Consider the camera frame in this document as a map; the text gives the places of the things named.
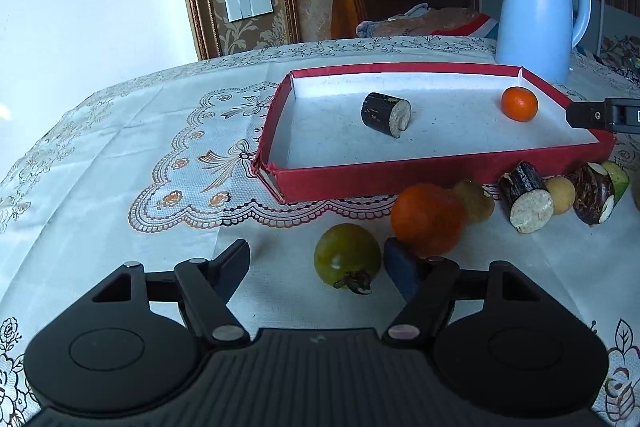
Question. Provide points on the small tangerine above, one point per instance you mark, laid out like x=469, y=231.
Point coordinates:
x=520, y=104

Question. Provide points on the green fruit piece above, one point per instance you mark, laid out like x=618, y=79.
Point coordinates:
x=619, y=179

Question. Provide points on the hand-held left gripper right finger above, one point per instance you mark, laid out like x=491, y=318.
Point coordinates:
x=400, y=267

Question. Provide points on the dark purple eggplant chunk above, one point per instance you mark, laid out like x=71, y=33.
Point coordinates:
x=590, y=194

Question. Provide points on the folded patterned blanket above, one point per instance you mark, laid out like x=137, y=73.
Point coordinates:
x=430, y=23

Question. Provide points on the large orange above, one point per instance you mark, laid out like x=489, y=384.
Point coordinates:
x=427, y=219

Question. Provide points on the brown kiwi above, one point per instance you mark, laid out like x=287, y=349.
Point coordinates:
x=477, y=202

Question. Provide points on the light blue electric kettle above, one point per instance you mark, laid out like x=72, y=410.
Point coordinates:
x=535, y=17

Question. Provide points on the eggplant piece on table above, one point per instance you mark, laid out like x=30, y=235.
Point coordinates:
x=525, y=192

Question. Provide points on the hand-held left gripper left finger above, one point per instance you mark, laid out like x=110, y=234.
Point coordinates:
x=235, y=264

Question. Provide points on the floral patterned cloth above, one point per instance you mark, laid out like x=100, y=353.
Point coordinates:
x=620, y=57

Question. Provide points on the small yellow round fruit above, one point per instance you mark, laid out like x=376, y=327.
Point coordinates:
x=562, y=194

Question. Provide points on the red cardboard box tray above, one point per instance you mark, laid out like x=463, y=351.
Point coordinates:
x=400, y=179

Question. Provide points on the white lace tablecloth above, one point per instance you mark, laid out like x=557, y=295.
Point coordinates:
x=125, y=187

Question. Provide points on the eggplant piece in tray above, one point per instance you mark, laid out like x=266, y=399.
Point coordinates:
x=380, y=112

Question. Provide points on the white wall switch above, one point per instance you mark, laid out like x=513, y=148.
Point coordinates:
x=248, y=5

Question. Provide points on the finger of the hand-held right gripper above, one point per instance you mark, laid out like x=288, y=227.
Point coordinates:
x=590, y=114

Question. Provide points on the green tomato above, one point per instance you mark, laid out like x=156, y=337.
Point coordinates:
x=345, y=252

